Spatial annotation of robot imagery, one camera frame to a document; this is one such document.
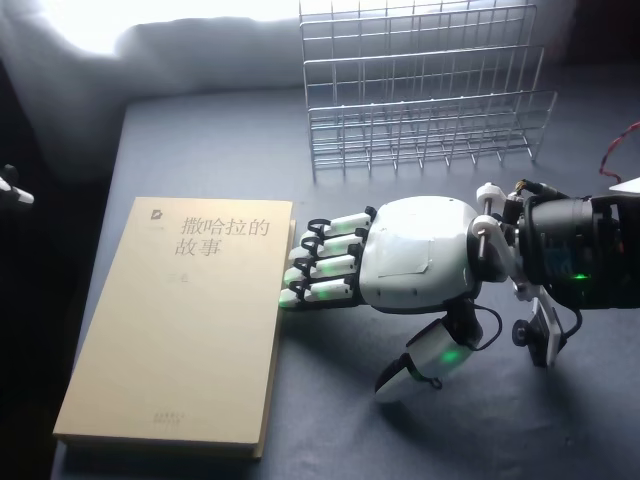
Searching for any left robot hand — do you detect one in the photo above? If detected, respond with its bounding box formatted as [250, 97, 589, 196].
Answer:
[0, 163, 35, 206]

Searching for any silver wire book rack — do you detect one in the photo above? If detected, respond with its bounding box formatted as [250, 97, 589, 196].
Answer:
[298, 0, 559, 174]

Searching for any cream paperback book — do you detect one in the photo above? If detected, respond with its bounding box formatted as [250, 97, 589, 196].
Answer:
[52, 196, 299, 461]

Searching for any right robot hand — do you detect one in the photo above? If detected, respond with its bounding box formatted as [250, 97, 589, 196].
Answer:
[278, 195, 485, 405]

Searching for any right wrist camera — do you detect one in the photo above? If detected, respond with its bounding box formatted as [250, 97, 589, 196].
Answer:
[510, 309, 566, 370]

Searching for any white backdrop cloth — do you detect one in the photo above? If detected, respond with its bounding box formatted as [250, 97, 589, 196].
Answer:
[0, 0, 566, 186]

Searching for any red black twisted cable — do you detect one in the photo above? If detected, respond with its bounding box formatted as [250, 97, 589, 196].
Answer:
[598, 121, 640, 187]

